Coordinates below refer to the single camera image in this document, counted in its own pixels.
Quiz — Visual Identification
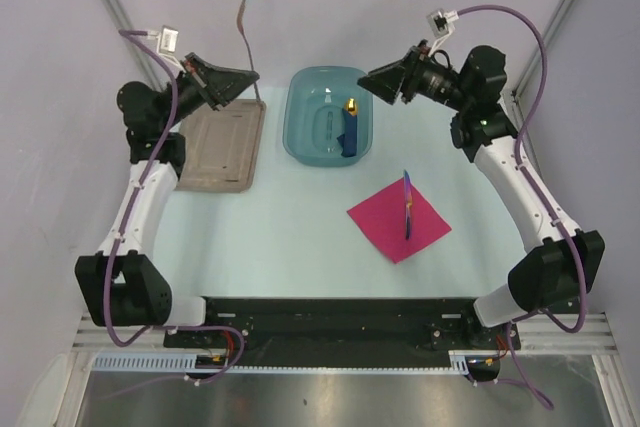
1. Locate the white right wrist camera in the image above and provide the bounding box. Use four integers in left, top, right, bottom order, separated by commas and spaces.
426, 9, 459, 51

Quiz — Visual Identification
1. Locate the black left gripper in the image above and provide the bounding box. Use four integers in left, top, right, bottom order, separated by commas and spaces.
161, 54, 259, 131

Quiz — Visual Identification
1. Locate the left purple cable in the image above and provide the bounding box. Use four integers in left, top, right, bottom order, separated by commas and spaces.
102, 29, 246, 393

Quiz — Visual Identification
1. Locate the pink paper napkin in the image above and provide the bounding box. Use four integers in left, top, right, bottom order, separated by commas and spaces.
347, 176, 452, 264

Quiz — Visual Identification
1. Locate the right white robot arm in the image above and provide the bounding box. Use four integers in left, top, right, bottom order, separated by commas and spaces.
357, 42, 605, 348

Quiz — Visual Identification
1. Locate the brown metal tray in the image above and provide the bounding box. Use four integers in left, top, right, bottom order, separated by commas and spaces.
177, 99, 266, 193

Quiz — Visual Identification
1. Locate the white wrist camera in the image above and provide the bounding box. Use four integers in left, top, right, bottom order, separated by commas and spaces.
426, 9, 459, 51
147, 26, 182, 69

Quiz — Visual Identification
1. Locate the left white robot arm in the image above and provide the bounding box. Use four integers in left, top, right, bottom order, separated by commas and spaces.
75, 53, 259, 347

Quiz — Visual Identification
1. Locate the teal plastic basin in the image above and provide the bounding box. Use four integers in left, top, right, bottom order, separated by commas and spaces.
283, 66, 373, 168

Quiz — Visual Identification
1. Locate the left aluminium frame post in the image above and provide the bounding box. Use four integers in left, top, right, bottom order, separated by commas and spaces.
100, 0, 164, 90

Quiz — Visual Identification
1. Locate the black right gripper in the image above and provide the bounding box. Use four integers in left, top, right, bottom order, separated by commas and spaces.
357, 40, 471, 113

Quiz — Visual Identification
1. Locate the white slotted cable duct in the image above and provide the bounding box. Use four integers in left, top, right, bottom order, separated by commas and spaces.
94, 353, 197, 371

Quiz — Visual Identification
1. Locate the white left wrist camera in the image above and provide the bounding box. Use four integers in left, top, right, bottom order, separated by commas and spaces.
147, 26, 182, 69

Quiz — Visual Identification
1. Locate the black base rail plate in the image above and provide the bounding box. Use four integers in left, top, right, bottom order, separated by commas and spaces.
163, 298, 520, 370

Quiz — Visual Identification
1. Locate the aluminium frame post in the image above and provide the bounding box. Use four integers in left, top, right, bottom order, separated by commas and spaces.
100, 0, 164, 90
511, 0, 578, 98

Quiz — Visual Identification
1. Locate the right aluminium frame post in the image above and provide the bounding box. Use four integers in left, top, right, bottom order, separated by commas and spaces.
511, 0, 578, 98

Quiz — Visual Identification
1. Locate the iridescent fork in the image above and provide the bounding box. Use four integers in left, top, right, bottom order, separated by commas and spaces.
236, 0, 255, 70

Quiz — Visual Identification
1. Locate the aluminium front rail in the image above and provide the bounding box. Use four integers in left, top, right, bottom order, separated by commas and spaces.
517, 314, 617, 355

